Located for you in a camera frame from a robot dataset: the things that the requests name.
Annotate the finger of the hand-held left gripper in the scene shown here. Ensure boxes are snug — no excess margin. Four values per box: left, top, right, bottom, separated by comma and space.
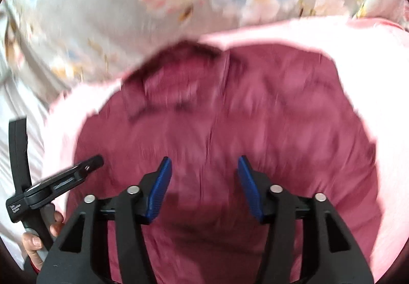
8, 116, 32, 196
25, 155, 105, 207

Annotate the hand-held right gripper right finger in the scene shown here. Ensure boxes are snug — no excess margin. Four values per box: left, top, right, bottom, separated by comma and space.
237, 155, 374, 284

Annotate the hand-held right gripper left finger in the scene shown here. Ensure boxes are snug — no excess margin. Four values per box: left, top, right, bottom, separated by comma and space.
37, 156, 173, 284

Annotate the maroon puffer jacket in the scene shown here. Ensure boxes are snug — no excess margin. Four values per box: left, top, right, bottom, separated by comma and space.
65, 40, 384, 284

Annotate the person's left hand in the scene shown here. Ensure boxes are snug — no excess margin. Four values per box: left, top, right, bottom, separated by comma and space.
22, 211, 65, 271

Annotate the white satin cloth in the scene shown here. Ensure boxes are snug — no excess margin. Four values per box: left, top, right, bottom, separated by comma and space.
0, 3, 75, 269

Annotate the grey floral bedsheet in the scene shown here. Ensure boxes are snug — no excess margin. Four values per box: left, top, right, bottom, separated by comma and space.
0, 0, 409, 102

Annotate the pink blanket with white print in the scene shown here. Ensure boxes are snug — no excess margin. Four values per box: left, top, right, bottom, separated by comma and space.
41, 15, 409, 283

